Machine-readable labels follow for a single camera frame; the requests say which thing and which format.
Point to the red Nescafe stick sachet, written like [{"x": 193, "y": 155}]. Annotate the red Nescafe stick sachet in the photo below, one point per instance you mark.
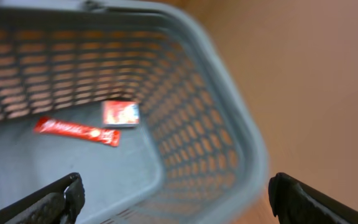
[{"x": 47, "y": 125}]

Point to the grey plastic shopping basket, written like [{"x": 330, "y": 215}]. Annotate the grey plastic shopping basket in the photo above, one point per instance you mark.
[{"x": 195, "y": 157}]

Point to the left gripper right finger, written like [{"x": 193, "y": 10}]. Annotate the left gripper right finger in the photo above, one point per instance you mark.
[{"x": 294, "y": 202}]

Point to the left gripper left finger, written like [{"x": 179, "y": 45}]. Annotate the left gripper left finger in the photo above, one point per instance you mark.
[{"x": 59, "y": 202}]

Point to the red tissue packet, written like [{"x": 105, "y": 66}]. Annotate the red tissue packet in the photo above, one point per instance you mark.
[{"x": 117, "y": 114}]

